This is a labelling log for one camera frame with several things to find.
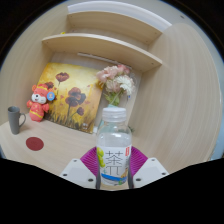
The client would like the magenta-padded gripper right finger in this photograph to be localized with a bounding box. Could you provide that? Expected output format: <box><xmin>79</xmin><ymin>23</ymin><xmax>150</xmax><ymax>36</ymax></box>
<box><xmin>127</xmin><ymin>145</ymin><xmax>170</xmax><ymax>190</ymax></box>

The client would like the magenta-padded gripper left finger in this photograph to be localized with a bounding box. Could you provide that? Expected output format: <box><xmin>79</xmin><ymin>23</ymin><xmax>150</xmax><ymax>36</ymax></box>
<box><xmin>59</xmin><ymin>146</ymin><xmax>102</xmax><ymax>190</ymax></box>

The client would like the clear plastic drink bottle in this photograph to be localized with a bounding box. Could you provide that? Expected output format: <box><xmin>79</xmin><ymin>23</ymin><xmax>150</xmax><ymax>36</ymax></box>
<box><xmin>95</xmin><ymin>106</ymin><xmax>133</xmax><ymax>188</ymax></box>

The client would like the flat round red coaster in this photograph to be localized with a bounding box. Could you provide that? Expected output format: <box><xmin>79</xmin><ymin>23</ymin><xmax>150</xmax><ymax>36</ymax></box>
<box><xmin>25</xmin><ymin>136</ymin><xmax>45</xmax><ymax>152</ymax></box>

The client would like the yellow poppy flower painting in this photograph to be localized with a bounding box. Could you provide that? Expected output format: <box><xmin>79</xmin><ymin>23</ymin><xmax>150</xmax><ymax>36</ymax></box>
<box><xmin>36</xmin><ymin>62</ymin><xmax>104</xmax><ymax>135</ymax></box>

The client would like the red plush toy figure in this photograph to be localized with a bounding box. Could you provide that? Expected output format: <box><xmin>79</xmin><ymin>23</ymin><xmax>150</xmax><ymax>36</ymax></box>
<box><xmin>26</xmin><ymin>83</ymin><xmax>56</xmax><ymax>123</ymax></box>

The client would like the grey mug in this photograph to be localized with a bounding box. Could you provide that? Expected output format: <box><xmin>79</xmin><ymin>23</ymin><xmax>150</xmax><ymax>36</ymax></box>
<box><xmin>7</xmin><ymin>105</ymin><xmax>27</xmax><ymax>136</ymax></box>

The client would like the pink and white flower bouquet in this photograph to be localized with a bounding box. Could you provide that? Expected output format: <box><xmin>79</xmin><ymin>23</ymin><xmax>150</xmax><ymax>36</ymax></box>
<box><xmin>95</xmin><ymin>63</ymin><xmax>137</xmax><ymax>108</ymax></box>

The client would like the light wooden shelf unit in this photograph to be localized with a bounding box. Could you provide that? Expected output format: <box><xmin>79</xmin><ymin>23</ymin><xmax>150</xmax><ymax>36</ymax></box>
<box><xmin>41</xmin><ymin>10</ymin><xmax>173</xmax><ymax>73</ymax></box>

